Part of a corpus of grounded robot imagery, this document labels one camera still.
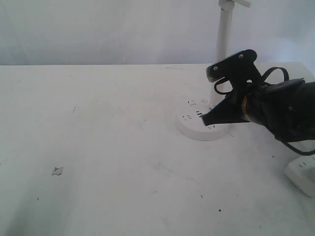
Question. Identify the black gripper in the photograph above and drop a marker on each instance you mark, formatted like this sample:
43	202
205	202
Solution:
286	109

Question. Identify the white power strip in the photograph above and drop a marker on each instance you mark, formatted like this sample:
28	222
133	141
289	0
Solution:
301	173

